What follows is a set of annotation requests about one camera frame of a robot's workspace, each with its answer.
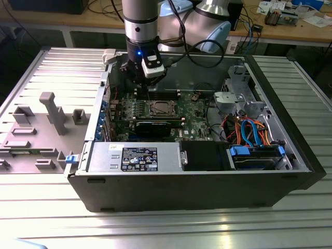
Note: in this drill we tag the thin metal locking lever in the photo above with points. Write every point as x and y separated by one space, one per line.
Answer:
149 96
166 115

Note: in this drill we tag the silver CPU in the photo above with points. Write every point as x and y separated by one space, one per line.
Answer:
161 108

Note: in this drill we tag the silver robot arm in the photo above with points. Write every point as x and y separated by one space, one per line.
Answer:
141 15

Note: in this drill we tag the black RAM slot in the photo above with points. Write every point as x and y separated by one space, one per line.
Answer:
158 118
166 92
166 97

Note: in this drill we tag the CPU socket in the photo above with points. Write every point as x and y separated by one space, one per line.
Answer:
149 114

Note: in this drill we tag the white case corner latch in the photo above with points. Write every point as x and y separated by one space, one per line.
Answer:
109 55

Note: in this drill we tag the wooden desk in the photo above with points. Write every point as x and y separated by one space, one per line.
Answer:
77 19

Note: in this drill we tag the black graphics card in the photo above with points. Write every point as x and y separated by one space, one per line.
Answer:
153 128

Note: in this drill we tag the green motherboard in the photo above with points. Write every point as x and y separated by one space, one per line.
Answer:
192 122

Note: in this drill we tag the black box on desk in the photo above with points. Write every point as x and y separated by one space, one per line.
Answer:
46 6

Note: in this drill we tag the silver metal drive cage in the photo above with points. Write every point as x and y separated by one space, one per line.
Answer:
228 99

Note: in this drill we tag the grey power supply unit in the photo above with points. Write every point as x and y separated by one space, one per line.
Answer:
103 158

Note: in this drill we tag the black tower box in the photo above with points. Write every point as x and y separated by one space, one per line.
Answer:
237 18

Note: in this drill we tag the blue case latch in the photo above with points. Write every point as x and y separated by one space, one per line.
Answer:
71 159

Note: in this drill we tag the black drive bay box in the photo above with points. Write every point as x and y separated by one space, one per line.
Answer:
202 155

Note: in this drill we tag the grey parts rack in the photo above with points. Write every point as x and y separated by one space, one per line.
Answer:
39 140

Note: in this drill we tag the small black box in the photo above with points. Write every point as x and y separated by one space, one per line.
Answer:
258 28

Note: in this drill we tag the black open PC case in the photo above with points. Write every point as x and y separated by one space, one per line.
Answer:
181 192

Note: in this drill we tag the copper heat sink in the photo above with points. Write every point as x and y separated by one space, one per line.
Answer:
271 17

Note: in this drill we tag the white paper sheets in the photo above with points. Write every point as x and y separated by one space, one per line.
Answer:
269 5
319 22

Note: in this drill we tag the hard disk in blue carrier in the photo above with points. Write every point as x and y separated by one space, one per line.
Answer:
254 162

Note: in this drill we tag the grey metal device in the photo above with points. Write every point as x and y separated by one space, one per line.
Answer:
288 18

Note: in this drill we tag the blue flat box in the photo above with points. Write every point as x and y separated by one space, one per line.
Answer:
315 3

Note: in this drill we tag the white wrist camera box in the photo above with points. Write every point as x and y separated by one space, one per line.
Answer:
153 70

